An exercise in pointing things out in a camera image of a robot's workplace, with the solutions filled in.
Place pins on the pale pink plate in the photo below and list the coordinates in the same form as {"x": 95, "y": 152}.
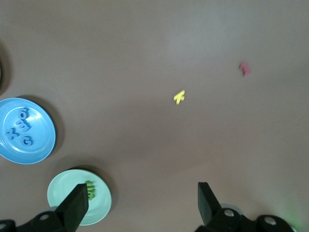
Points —
{"x": 0, "y": 72}

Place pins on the brown table cover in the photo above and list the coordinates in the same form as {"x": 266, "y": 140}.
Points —
{"x": 144, "y": 48}

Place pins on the blue foam curled round letter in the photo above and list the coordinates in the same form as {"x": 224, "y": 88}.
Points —
{"x": 20, "y": 115}

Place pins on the pale green plate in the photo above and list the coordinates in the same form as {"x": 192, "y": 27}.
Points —
{"x": 101, "y": 205}

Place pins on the dark pink foam letter I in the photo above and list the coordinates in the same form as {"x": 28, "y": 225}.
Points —
{"x": 245, "y": 69}

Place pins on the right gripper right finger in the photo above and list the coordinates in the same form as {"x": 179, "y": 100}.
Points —
{"x": 207, "y": 206}

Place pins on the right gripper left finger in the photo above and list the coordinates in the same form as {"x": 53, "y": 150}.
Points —
{"x": 73, "y": 207}

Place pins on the blue foam letter E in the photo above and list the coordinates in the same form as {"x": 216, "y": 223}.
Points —
{"x": 24, "y": 126}

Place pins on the blue plate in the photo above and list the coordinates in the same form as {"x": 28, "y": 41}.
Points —
{"x": 41, "y": 145}

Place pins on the blue foam letter G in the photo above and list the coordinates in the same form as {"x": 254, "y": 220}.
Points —
{"x": 23, "y": 141}

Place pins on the green foam letter B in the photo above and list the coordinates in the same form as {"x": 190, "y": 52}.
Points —
{"x": 92, "y": 195}

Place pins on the blue foam letter X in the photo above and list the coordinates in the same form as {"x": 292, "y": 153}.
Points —
{"x": 12, "y": 134}

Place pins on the yellow foam letter K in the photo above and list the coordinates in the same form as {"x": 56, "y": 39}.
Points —
{"x": 179, "y": 97}

